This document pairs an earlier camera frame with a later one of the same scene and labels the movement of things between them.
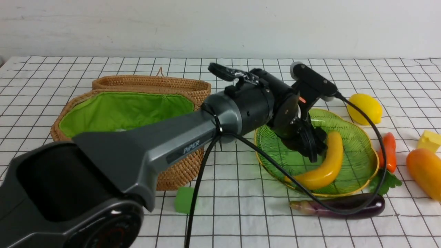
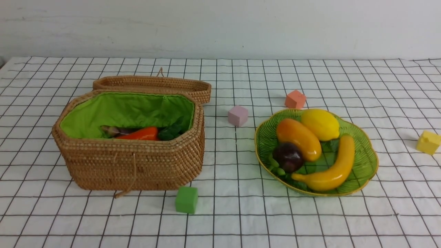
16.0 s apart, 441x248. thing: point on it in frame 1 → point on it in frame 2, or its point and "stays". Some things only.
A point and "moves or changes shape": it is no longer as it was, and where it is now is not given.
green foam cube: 183,199 stays
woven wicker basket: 116,101 stays
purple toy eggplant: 340,203 moves or changes shape
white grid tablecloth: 237,206 stays
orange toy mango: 424,167 moves or changes shape
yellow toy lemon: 370,105 → 324,125
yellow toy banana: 320,176 → 337,177
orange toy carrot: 376,184 moves or changes shape
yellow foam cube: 430,140 stays
